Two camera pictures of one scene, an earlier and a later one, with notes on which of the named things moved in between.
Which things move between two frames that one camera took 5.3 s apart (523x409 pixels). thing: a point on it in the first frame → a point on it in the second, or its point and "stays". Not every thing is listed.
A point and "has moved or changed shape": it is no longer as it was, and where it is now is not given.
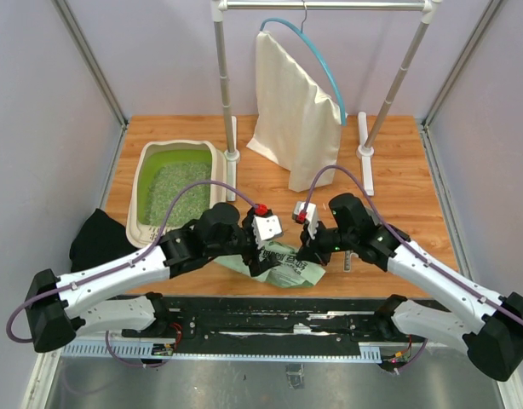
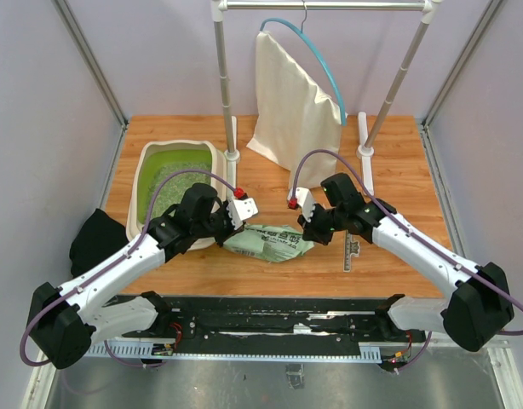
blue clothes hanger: [300, 31] stays
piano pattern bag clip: [347, 260] stays
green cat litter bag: [293, 271] has moved or changed shape
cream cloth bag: [295, 124] stays
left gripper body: [250, 253] → [221, 224]
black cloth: [100, 239] stays
